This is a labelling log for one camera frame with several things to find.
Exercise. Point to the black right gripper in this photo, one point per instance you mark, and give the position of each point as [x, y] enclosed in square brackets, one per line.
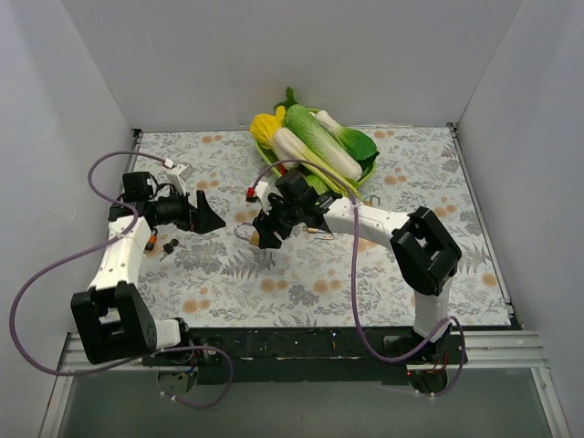
[277, 219]

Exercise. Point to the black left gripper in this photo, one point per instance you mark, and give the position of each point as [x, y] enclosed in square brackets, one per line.
[199, 211]

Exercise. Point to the large brass padlock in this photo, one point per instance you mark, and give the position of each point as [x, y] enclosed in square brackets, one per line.
[247, 232]

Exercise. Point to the black-headed key pair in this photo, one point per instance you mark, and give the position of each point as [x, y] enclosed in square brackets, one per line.
[169, 248]

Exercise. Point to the orange black padlock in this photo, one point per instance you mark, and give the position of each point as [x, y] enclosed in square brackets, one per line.
[151, 243]

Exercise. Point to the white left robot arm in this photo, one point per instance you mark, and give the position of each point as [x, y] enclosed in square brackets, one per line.
[112, 320]

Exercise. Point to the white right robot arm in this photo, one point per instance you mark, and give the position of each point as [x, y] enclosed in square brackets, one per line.
[425, 252]

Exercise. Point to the small brass padlock open shackle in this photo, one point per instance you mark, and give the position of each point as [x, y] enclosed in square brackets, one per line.
[320, 234]

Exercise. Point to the floral patterned table mat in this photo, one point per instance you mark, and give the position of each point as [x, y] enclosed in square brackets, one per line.
[220, 281]

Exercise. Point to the green plastic tray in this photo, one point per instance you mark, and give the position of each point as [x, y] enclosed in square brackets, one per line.
[283, 166]

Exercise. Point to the small brass padlock near tray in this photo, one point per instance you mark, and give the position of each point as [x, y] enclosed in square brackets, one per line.
[373, 201]

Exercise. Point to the napa cabbage toy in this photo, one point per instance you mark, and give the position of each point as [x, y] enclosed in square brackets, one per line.
[301, 122]

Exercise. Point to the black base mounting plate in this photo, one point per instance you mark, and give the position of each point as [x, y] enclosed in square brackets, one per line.
[309, 354]

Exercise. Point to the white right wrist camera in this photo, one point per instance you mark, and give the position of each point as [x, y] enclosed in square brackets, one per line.
[259, 194]

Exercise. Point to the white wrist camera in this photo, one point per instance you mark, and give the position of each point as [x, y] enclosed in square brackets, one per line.
[259, 194]
[177, 174]

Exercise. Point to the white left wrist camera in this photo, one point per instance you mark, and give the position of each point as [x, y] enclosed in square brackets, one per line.
[177, 174]

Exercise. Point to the aluminium frame rail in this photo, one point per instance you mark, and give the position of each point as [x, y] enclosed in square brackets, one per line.
[315, 383]

